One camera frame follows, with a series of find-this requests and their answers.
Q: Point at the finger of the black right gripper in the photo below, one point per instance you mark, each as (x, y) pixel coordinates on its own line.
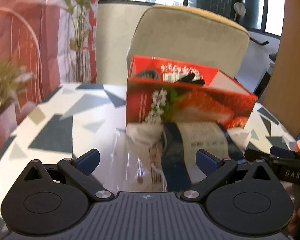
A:
(284, 163)

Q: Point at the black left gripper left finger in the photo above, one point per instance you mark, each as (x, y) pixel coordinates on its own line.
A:
(49, 199)

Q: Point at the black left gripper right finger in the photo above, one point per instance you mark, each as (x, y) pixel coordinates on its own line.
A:
(240, 200)

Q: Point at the white cloth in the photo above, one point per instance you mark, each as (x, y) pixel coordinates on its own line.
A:
(144, 133)

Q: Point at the patterned geometric tablecloth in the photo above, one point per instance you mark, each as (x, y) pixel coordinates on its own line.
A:
(73, 119)

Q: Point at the exercise bike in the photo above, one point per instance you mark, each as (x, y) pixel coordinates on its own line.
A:
(261, 48)

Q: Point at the small potted plant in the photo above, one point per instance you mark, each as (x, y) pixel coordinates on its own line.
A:
(13, 81)

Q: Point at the red strawberry cardboard box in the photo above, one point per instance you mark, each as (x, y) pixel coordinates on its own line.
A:
(162, 90)

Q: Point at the white round lamp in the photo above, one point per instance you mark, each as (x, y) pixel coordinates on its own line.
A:
(239, 9)

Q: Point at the red white curtain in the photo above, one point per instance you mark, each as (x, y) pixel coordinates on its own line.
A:
(53, 39)

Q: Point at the beige upholstered chair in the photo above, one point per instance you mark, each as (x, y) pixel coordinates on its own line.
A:
(191, 35)

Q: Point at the tall green plant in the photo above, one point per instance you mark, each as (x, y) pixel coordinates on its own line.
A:
(80, 40)

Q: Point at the red wire chair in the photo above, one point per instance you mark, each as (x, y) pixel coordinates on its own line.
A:
(19, 44)

